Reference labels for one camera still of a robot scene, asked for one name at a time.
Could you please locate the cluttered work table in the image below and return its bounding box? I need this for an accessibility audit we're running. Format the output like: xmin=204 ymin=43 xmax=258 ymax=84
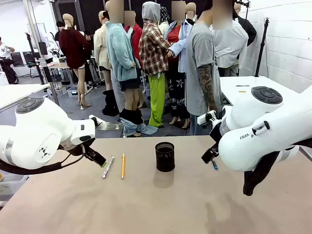
xmin=39 ymin=57 xmax=74 ymax=106

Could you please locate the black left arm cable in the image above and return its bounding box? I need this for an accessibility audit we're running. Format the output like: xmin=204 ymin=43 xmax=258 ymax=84
xmin=0 ymin=145 xmax=86 ymax=175

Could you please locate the black mesh pen holder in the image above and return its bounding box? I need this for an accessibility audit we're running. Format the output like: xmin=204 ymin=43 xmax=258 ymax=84
xmin=155 ymin=142 xmax=176 ymax=172

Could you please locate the mannequin with black headscarf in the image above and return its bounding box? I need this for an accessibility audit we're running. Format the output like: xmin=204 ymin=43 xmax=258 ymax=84
xmin=159 ymin=6 xmax=172 ymax=39

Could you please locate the black light stand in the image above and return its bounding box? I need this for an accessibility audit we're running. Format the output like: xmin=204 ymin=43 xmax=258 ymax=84
xmin=25 ymin=32 xmax=46 ymax=85

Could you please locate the person in black clothes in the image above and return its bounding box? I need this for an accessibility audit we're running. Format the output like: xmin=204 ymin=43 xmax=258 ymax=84
xmin=54 ymin=21 xmax=66 ymax=42

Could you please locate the seated person in white shirt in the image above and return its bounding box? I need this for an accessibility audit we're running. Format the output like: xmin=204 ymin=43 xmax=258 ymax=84
xmin=0 ymin=36 xmax=20 ymax=85

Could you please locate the black tripod stand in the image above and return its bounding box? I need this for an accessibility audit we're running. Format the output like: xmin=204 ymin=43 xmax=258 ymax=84
xmin=254 ymin=17 xmax=272 ymax=78

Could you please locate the mannequin in plaid shirt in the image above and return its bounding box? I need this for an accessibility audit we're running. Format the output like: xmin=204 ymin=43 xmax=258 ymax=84
xmin=138 ymin=1 xmax=172 ymax=129

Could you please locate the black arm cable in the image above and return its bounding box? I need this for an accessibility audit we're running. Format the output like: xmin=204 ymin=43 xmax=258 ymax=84
xmin=0 ymin=145 xmax=86 ymax=175
xmin=243 ymin=145 xmax=303 ymax=197

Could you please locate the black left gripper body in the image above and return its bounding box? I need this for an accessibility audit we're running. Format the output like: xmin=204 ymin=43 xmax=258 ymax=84
xmin=70 ymin=137 xmax=97 ymax=157

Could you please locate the mannequin in white raglan shirt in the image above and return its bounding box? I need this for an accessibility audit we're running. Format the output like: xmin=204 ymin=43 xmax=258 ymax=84
xmin=211 ymin=0 xmax=258 ymax=78

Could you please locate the silver pen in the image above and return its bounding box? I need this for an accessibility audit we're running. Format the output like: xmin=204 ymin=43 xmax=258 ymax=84
xmin=102 ymin=156 xmax=115 ymax=179

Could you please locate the grey storage bin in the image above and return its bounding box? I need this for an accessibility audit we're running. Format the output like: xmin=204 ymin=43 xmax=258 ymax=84
xmin=66 ymin=86 xmax=81 ymax=98

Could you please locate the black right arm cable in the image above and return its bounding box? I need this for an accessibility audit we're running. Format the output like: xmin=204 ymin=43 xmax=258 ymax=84
xmin=243 ymin=145 xmax=303 ymax=197

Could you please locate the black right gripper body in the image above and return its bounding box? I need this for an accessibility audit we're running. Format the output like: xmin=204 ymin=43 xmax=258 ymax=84
xmin=209 ymin=119 xmax=222 ymax=148

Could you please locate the mannequin in red jacket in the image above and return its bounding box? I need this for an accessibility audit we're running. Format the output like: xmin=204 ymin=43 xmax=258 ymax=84
xmin=124 ymin=11 xmax=144 ymax=74

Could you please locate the mannequin in blue shirt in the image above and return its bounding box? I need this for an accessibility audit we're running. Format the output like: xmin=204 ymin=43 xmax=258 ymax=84
xmin=167 ymin=0 xmax=197 ymax=130

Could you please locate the mannequin in dark red sweater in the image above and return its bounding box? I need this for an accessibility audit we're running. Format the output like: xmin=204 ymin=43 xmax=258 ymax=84
xmin=58 ymin=13 xmax=92 ymax=111

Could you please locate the mannequin in light blue fleece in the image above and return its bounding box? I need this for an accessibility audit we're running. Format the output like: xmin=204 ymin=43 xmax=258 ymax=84
xmin=104 ymin=0 xmax=158 ymax=137

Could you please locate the white table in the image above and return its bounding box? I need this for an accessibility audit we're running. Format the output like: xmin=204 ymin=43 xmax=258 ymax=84
xmin=219 ymin=76 xmax=305 ymax=108
xmin=0 ymin=83 xmax=51 ymax=111

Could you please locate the mannequin in cream jacket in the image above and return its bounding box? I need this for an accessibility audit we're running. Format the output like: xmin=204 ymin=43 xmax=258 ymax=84
xmin=93 ymin=10 xmax=113 ymax=95

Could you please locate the person in grey t-shirt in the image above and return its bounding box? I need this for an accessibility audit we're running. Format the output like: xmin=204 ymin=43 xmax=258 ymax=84
xmin=185 ymin=0 xmax=234 ymax=136

